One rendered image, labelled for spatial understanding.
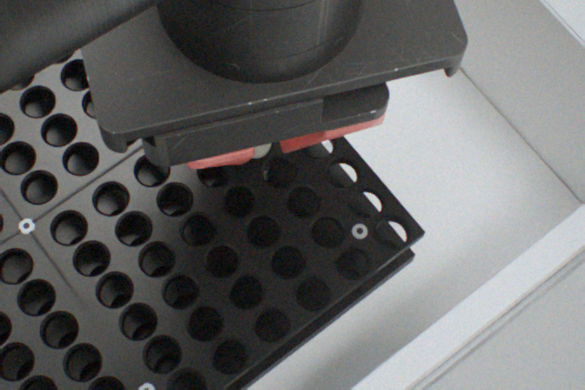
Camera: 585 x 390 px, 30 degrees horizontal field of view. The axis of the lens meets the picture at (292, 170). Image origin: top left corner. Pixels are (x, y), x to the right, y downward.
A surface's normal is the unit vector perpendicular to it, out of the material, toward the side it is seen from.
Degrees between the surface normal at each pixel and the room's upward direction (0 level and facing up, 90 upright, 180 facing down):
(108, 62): 3
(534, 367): 0
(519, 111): 90
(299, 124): 88
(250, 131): 88
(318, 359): 0
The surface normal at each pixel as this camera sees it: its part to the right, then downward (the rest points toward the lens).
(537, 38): -0.79, 0.57
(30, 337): 0.02, -0.35
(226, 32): -0.29, 0.88
